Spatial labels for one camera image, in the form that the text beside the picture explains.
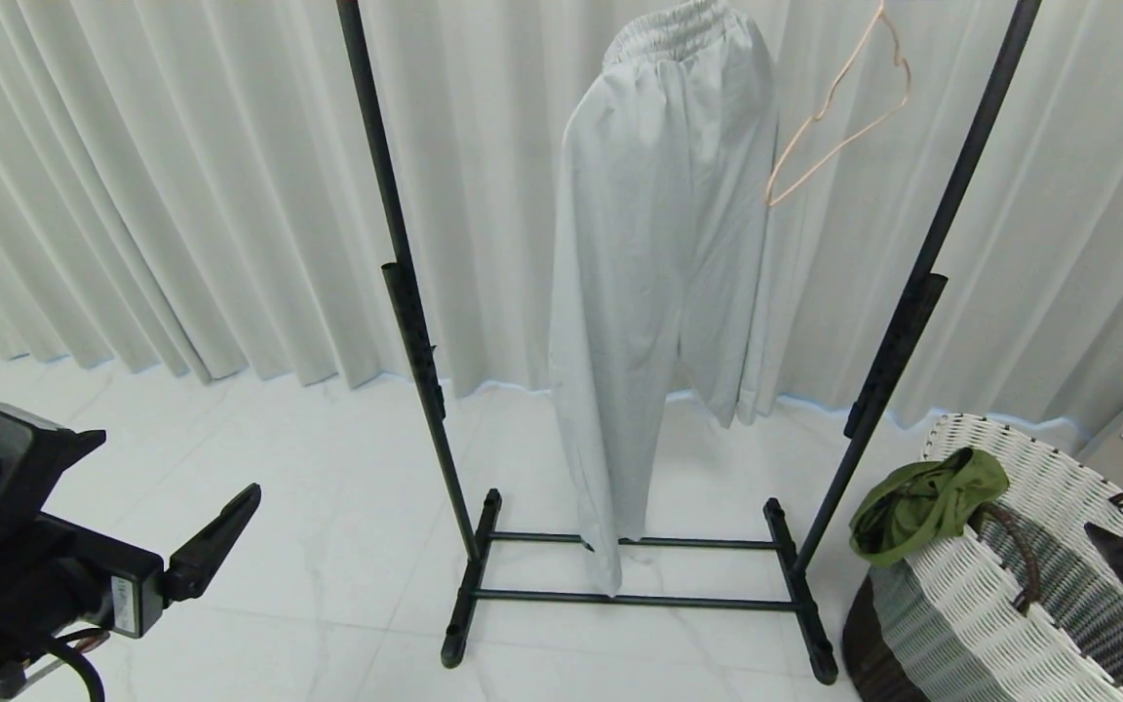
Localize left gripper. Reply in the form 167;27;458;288
6;483;262;640

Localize green garment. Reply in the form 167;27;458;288
849;447;1011;568

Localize pale grey shorts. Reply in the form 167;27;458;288
547;0;782;598

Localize pink clothes hanger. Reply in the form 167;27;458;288
764;0;913;208

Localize white laundry basket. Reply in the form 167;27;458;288
842;413;1123;702

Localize black clothes rack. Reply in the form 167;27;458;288
335;0;1045;685

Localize white curtain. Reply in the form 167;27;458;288
0;0;1123;451

